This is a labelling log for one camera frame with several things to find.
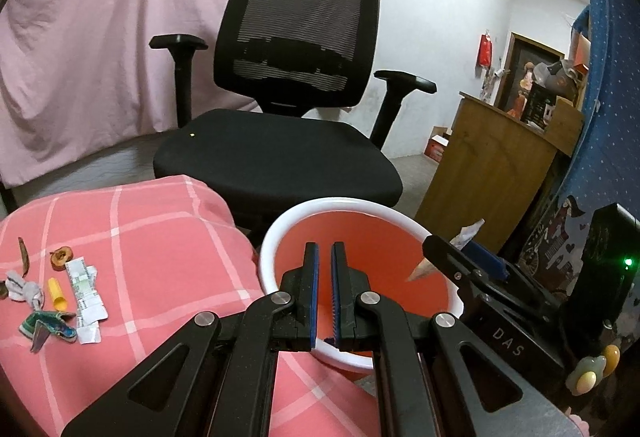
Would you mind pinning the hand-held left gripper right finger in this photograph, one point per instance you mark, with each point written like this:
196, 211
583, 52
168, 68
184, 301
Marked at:
336, 297

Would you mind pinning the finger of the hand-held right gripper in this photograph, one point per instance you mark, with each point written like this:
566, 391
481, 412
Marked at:
452, 267
487, 259

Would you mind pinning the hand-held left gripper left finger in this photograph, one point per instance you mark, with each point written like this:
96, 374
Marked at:
314, 297

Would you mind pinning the white paper scrap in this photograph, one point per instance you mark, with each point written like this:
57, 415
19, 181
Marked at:
467, 233

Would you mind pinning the red bucket with white rim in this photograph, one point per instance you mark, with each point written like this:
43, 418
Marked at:
360, 237

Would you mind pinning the brown dried fruit piece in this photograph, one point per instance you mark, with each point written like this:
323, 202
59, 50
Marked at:
61, 257

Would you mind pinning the brown dried leaf strip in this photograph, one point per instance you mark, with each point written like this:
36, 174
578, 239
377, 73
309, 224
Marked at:
23, 254

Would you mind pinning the dark printed panel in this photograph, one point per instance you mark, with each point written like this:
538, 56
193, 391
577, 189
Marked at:
555, 237

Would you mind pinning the egg shaped charm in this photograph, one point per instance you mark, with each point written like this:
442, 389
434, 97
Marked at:
587, 374

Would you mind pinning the wooden cabinet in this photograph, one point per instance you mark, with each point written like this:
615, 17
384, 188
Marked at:
480, 167

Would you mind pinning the red cardboard box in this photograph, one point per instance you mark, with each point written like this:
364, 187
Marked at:
439, 147

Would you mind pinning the black mesh office chair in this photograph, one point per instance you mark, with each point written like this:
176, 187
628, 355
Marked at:
280, 167

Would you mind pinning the pink checked blanket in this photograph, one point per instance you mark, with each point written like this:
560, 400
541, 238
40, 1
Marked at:
165, 267

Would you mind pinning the black printed box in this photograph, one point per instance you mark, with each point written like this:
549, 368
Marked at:
537, 103

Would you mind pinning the framed picture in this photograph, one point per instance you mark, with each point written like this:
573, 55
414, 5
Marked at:
522, 67

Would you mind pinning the blue dotted cloth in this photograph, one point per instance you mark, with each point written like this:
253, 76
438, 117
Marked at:
612, 92

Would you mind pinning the white printed paper strip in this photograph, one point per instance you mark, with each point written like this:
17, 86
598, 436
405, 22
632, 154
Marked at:
86, 297

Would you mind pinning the orange box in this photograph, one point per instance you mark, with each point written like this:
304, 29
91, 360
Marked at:
580, 51

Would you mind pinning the yellow plastic tube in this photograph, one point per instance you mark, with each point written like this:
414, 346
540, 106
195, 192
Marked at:
56, 293

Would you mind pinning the green crumpled wrapper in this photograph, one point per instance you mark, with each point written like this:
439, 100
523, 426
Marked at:
50, 327

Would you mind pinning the white crumpled tissue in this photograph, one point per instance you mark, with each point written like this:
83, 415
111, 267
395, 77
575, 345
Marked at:
22, 289

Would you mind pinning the pink hanging sheet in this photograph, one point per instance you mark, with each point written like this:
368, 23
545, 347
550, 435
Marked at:
100, 42

